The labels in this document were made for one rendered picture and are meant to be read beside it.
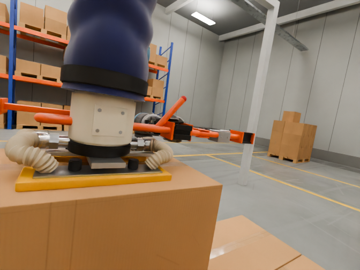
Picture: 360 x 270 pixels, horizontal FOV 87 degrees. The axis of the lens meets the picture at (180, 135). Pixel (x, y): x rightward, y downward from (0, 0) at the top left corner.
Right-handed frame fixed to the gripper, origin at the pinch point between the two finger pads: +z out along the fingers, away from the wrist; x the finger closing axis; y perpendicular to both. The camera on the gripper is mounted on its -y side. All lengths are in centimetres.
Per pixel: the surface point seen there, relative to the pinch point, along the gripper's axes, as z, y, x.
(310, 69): -387, -889, 272
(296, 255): 18, -68, -58
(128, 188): 17.2, 24.1, -12.5
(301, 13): -439, -826, 500
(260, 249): 7, -53, -58
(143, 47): 7.3, 20.4, 22.4
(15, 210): 19.7, 43.9, -13.0
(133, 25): 9.7, 24.3, 25.8
